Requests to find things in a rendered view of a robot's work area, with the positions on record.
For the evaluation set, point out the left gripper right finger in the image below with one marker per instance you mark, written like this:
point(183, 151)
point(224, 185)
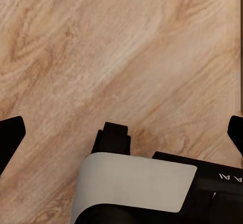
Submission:
point(235, 131)

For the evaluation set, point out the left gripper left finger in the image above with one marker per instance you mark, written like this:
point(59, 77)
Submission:
point(12, 132)

